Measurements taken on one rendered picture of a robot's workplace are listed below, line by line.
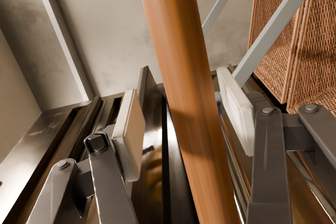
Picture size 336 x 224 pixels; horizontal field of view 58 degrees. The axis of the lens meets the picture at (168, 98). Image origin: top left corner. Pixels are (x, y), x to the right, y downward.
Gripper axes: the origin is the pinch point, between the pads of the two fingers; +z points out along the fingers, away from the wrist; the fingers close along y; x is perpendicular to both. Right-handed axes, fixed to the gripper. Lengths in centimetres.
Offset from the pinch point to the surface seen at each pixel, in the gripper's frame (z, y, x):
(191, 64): -1.3, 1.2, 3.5
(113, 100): 144, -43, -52
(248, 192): 10.1, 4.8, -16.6
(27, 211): 64, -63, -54
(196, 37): -1.0, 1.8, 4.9
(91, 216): 56, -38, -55
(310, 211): 39, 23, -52
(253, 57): 35.0, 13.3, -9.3
